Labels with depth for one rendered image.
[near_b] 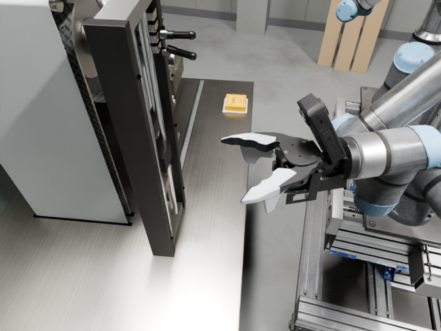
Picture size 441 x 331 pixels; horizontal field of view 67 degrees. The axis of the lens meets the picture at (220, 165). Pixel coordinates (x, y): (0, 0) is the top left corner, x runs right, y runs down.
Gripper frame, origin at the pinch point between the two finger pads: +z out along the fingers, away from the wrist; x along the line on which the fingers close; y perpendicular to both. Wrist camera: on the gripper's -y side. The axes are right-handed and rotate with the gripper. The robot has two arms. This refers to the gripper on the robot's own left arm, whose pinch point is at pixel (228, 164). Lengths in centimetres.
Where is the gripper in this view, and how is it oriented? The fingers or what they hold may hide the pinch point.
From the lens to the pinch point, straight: 50.8
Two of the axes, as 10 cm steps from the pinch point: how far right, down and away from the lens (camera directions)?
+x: -1.8, -6.2, 7.6
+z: -9.8, 1.4, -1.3
